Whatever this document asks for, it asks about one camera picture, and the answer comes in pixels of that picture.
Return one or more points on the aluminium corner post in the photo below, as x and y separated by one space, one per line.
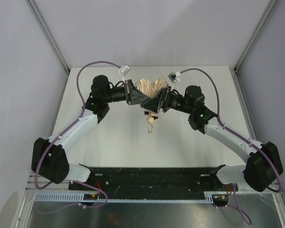
47 33
263 21

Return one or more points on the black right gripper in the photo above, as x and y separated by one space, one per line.
163 100

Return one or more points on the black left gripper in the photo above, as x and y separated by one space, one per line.
128 92

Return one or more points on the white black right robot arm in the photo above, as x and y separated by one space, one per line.
262 164

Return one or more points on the beige folding umbrella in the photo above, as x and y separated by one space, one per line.
151 89

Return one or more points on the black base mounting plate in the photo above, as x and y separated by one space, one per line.
168 183

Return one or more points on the left aluminium corner post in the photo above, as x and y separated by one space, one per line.
47 33

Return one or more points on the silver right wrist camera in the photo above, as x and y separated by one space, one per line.
174 78

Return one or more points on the grey slotted cable duct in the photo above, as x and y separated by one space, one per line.
92 197

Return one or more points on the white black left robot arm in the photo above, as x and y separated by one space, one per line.
49 158

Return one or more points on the right aluminium corner post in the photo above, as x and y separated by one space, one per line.
263 21

